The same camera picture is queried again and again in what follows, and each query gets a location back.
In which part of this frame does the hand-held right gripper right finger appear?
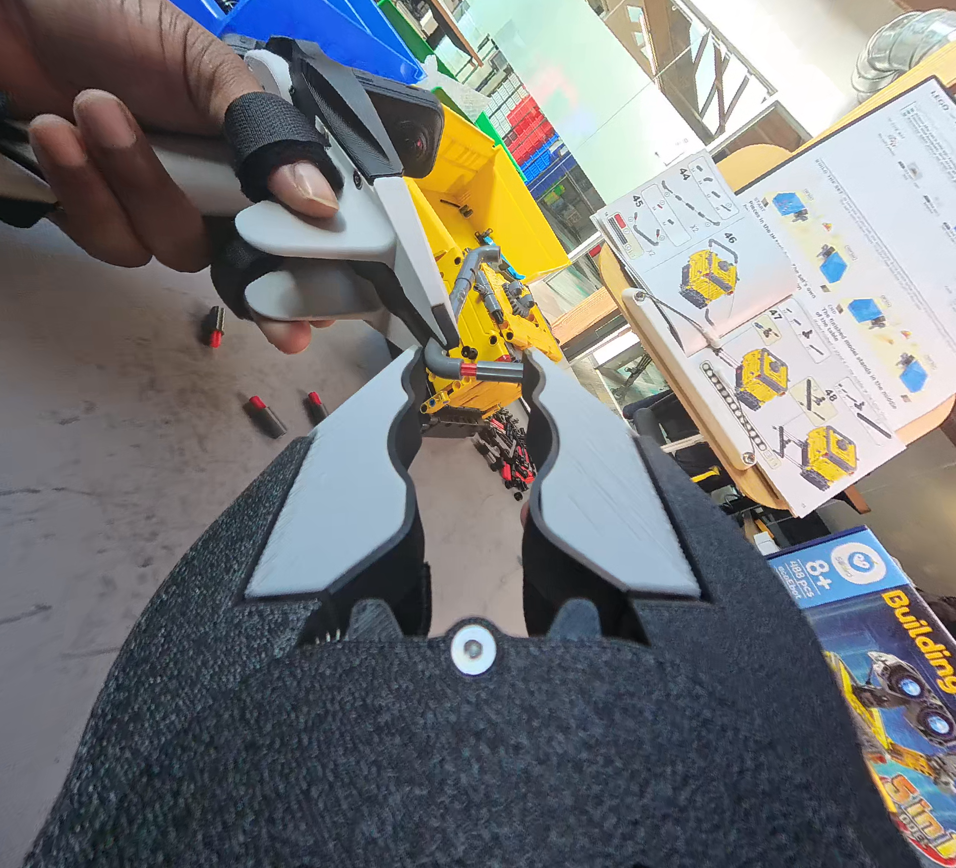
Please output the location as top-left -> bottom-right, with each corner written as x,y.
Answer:
521,349 -> 703,637

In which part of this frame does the white and wooden book stand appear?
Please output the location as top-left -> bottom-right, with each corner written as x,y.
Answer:
597,61 -> 956,514

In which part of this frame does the grey lego elbow with axle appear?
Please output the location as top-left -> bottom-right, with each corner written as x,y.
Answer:
448,244 -> 503,320

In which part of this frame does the black office chair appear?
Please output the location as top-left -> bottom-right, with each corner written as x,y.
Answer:
623,390 -> 718,496

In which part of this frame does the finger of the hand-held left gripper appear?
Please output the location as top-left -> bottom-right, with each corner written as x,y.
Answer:
372,175 -> 462,350

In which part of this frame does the blue and black lego piece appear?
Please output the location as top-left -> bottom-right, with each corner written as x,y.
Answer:
475,228 -> 527,282

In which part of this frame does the silver ventilation duct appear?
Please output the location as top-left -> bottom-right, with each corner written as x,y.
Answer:
851,7 -> 956,103

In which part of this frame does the yellow plastic bin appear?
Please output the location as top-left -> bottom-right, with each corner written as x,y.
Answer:
403,102 -> 572,286

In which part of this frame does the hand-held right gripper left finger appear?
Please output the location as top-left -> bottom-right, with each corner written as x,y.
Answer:
245,347 -> 431,636

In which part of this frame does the red and blue drawer cabinet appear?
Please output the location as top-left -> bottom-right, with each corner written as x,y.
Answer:
478,72 -> 580,200

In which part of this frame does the green plastic bin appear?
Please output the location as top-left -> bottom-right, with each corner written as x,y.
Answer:
375,0 -> 525,172

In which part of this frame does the blue lego kit box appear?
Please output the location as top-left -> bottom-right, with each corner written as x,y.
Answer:
765,526 -> 956,868

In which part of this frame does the yellow lego vehicle model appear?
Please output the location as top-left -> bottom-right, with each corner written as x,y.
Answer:
418,241 -> 565,436

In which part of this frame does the pile of red black pins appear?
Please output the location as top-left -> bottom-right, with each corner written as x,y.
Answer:
471,408 -> 539,503

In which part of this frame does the clear bubble wrap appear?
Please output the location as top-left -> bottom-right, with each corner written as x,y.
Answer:
418,57 -> 490,122

